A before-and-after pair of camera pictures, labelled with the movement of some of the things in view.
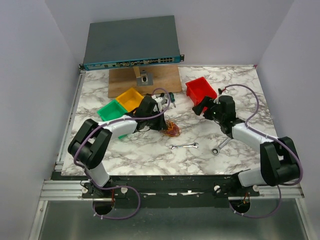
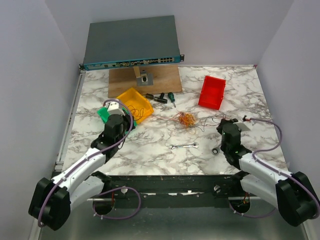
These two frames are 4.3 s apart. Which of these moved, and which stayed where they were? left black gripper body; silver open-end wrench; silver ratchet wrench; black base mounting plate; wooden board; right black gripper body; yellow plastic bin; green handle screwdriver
Moved: left black gripper body; right black gripper body
Stayed: black base mounting plate; green handle screwdriver; yellow plastic bin; wooden board; silver open-end wrench; silver ratchet wrench
